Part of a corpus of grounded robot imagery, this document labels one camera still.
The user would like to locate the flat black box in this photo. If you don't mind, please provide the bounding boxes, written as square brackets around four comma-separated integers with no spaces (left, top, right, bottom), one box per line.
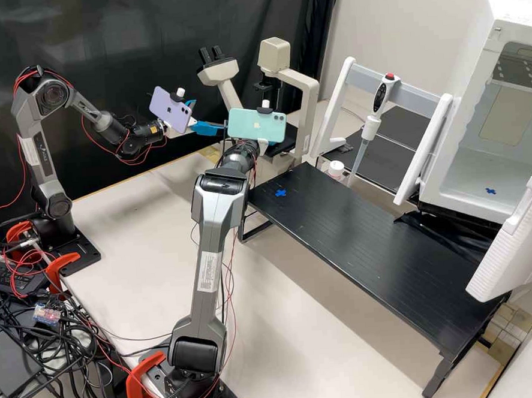
[0,327,46,398]

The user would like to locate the left wrist camera phone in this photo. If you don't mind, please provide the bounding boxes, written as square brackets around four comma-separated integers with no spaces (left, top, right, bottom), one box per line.
[147,84,198,137]

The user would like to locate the cream microscope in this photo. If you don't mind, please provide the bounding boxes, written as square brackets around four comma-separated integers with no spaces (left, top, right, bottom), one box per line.
[194,34,326,176]

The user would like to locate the long black platform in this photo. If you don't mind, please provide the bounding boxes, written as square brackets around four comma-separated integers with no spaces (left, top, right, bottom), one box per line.
[235,150,518,398]

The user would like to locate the pipette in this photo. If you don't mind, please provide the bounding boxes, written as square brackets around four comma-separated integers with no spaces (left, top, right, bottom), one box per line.
[339,71,408,188]

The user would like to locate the red clamp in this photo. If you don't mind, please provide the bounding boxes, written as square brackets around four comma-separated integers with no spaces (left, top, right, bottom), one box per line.
[4,221,36,246]
[124,351,169,398]
[43,251,83,295]

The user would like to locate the white pipette stand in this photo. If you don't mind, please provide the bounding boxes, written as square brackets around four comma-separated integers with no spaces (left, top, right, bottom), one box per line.
[304,50,461,212]

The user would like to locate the incubator door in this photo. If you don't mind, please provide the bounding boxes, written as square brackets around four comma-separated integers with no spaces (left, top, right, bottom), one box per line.
[456,147,532,305]

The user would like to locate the small circuit board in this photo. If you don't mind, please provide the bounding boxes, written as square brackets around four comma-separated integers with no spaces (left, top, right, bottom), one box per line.
[32,303,61,325]

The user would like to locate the right wrist camera phone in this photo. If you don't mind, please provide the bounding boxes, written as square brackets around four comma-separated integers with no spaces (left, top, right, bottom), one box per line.
[224,97,290,150]

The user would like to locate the white incubator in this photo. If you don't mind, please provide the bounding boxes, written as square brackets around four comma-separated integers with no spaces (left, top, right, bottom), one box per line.
[405,0,532,231]

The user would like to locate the wrist camera phone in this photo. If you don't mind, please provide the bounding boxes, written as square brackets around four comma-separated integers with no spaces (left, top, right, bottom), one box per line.
[224,97,290,150]
[147,84,198,137]

